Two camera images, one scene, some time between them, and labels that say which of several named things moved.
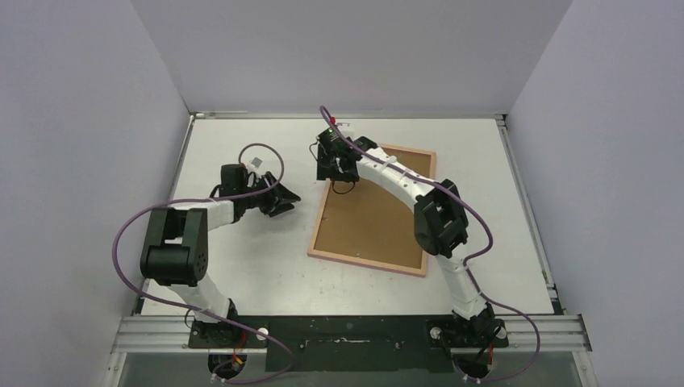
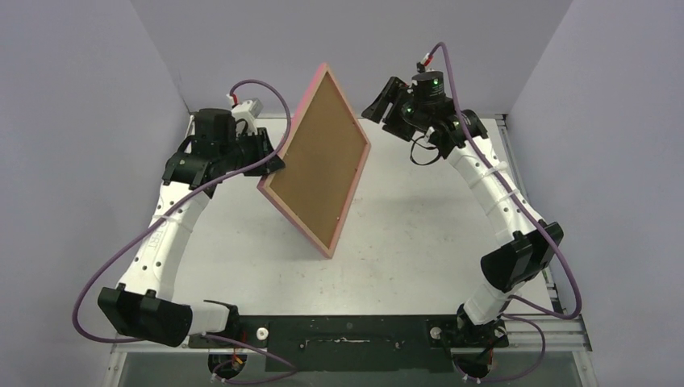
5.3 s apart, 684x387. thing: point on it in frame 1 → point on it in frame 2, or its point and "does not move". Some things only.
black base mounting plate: x=352 y=343 does not move
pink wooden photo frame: x=364 y=225 → x=326 y=154
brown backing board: x=371 y=222 → x=321 y=163
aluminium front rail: x=158 y=333 does not move
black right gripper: x=328 y=160 → x=389 y=100
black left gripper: x=279 y=199 → x=260 y=140
